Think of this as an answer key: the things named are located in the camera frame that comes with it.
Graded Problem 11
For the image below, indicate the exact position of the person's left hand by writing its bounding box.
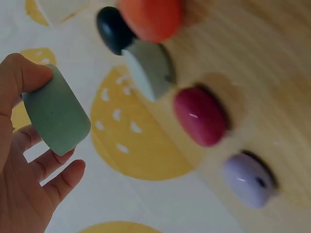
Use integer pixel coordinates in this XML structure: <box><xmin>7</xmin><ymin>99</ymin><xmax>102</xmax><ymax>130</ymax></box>
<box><xmin>0</xmin><ymin>52</ymin><xmax>86</xmax><ymax>233</ymax></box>

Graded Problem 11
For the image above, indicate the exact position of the green rounded block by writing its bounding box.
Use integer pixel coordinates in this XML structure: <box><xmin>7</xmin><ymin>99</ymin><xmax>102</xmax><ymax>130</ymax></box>
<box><xmin>21</xmin><ymin>64</ymin><xmax>92</xmax><ymax>156</ymax></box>

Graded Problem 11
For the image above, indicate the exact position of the white rounded block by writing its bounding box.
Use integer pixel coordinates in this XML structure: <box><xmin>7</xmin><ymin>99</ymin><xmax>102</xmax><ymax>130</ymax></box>
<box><xmin>34</xmin><ymin>0</ymin><xmax>89</xmax><ymax>26</ymax></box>

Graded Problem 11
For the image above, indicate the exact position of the black rounded block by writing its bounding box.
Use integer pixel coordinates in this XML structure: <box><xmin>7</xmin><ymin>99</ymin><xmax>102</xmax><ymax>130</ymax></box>
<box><xmin>96</xmin><ymin>6</ymin><xmax>137</xmax><ymax>56</ymax></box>

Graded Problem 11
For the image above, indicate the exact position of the orange round block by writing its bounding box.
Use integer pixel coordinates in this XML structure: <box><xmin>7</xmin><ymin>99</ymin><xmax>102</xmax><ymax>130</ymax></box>
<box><xmin>118</xmin><ymin>0</ymin><xmax>184</xmax><ymax>44</ymax></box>

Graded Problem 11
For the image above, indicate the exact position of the magenta rounded block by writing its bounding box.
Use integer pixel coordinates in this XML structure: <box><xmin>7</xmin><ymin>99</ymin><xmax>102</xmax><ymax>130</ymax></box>
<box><xmin>173</xmin><ymin>86</ymin><xmax>230</xmax><ymax>148</ymax></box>

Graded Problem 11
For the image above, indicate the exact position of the lavender rounded block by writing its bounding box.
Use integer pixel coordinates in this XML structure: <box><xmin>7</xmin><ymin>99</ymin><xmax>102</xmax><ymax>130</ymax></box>
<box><xmin>221</xmin><ymin>152</ymin><xmax>276</xmax><ymax>210</ymax></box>

